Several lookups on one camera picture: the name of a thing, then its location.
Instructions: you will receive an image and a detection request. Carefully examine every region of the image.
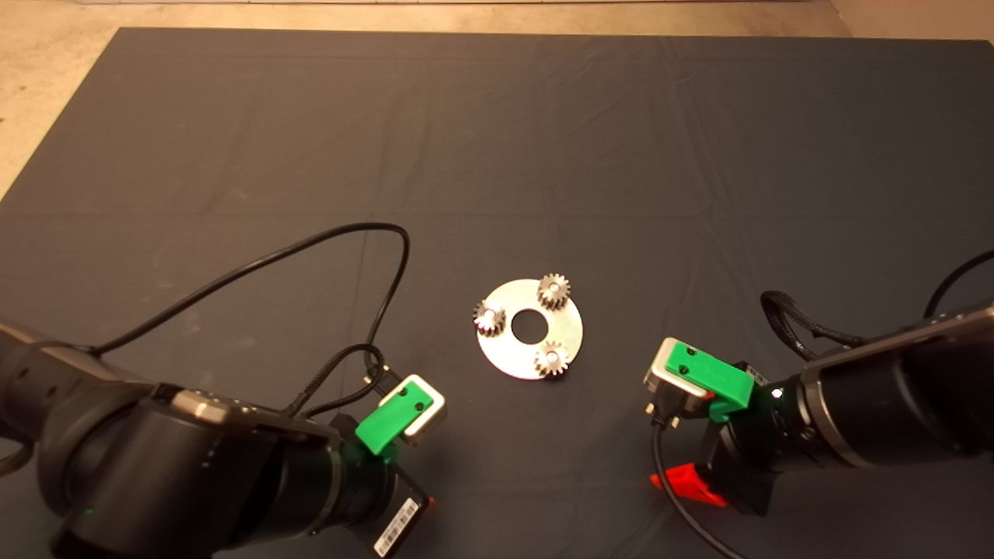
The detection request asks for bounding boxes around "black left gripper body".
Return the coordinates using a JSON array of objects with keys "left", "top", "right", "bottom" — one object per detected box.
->
[{"left": 330, "top": 414, "right": 432, "bottom": 559}]

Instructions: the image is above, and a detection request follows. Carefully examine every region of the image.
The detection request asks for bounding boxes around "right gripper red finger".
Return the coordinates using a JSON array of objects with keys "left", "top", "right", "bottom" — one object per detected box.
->
[{"left": 649, "top": 464, "right": 729, "bottom": 509}]

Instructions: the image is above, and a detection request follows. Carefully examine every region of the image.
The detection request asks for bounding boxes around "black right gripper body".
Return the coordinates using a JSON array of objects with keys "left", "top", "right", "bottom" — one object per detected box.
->
[{"left": 699, "top": 361, "right": 785, "bottom": 517}]

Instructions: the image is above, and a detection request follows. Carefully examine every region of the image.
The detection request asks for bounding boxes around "steel planetary gear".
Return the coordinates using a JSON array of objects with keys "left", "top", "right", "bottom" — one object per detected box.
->
[
  {"left": 473, "top": 301, "right": 507, "bottom": 338},
  {"left": 534, "top": 340, "right": 571, "bottom": 377},
  {"left": 537, "top": 273, "right": 572, "bottom": 311}
]

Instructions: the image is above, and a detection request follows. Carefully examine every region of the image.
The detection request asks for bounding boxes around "round metal carrier plate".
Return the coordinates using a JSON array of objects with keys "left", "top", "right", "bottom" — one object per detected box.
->
[{"left": 475, "top": 278, "right": 583, "bottom": 381}]

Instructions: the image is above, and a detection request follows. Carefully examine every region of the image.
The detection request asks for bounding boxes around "dark grey table cloth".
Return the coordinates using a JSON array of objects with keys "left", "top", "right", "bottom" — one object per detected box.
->
[{"left": 0, "top": 27, "right": 994, "bottom": 559}]

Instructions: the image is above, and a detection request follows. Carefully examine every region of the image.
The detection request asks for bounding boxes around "green right camera mount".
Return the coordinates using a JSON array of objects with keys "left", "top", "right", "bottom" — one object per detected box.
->
[{"left": 669, "top": 343, "right": 756, "bottom": 424}]

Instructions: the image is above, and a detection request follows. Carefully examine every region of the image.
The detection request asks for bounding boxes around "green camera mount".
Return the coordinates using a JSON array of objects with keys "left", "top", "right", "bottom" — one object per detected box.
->
[
  {"left": 669, "top": 343, "right": 756, "bottom": 424},
  {"left": 355, "top": 386, "right": 434, "bottom": 465}
]

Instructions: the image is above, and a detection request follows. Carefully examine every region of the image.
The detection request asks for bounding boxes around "green left camera mount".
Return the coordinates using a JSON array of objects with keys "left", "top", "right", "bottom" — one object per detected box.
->
[{"left": 355, "top": 386, "right": 434, "bottom": 465}]

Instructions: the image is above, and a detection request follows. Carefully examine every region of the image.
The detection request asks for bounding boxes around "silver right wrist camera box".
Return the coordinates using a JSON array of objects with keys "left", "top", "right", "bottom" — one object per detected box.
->
[{"left": 642, "top": 337, "right": 711, "bottom": 429}]

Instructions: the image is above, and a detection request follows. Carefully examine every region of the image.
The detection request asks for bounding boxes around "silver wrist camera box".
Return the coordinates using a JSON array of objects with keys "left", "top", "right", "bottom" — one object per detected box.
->
[
  {"left": 378, "top": 374, "right": 448, "bottom": 447},
  {"left": 642, "top": 337, "right": 711, "bottom": 429}
]

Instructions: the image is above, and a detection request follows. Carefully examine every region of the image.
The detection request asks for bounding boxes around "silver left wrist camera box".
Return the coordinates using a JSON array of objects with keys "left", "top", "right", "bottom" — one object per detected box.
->
[{"left": 378, "top": 374, "right": 448, "bottom": 447}]

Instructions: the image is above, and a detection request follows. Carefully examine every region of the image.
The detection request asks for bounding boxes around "braided black right gripper cable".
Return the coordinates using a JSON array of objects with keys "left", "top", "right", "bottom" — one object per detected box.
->
[{"left": 759, "top": 290, "right": 871, "bottom": 360}]

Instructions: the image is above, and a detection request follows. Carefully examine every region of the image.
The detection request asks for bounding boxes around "braided black gripper cable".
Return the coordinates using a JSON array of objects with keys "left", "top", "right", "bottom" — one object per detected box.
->
[
  {"left": 759, "top": 290, "right": 871, "bottom": 360},
  {"left": 283, "top": 343, "right": 385, "bottom": 420}
]

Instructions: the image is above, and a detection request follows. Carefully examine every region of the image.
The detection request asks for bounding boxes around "braided black left gripper cable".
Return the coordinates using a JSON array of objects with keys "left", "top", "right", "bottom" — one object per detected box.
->
[{"left": 283, "top": 343, "right": 385, "bottom": 420}]

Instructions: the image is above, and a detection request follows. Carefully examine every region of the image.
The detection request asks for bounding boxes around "black left camera cable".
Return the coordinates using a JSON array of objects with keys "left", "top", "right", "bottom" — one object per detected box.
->
[{"left": 89, "top": 223, "right": 412, "bottom": 393}]

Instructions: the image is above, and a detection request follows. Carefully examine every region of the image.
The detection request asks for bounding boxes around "braided black left arm hose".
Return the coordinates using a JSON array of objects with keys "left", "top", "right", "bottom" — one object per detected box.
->
[{"left": 0, "top": 439, "right": 32, "bottom": 478}]

